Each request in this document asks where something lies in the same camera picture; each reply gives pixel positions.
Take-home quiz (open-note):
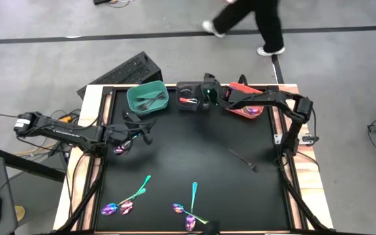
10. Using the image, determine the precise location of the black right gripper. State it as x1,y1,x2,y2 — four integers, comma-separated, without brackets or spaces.
198,86,228,110

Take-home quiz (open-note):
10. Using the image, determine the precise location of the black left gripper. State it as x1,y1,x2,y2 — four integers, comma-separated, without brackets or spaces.
104,119,158,148

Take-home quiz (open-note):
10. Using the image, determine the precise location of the grey translucent plastic bin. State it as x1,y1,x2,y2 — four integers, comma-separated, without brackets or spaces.
176,80,210,114

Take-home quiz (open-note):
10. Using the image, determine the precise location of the orange plastic bin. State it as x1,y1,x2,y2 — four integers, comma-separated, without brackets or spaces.
225,82,266,120

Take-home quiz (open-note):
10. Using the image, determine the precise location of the teal plastic bin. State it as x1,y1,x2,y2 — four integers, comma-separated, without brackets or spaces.
126,80,170,116

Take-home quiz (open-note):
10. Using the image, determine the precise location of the person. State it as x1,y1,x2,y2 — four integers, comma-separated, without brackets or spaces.
202,0,287,57

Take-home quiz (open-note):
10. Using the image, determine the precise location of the black desk leg bar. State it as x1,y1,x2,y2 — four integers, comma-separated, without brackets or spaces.
0,145,67,183

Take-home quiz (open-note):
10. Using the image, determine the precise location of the yellow disc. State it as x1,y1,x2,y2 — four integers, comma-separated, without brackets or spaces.
14,205,26,223

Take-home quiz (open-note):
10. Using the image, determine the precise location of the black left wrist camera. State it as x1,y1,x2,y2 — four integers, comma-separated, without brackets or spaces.
121,109,142,125

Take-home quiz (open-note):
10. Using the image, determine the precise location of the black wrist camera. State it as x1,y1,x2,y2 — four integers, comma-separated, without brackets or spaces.
121,109,142,125
202,73,217,88

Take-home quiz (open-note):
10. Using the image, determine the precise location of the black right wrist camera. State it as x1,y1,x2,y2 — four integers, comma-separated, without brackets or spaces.
202,73,217,88

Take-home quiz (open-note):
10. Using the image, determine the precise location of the black frame strut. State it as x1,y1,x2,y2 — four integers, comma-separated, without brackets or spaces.
277,156,331,233
57,153,106,233

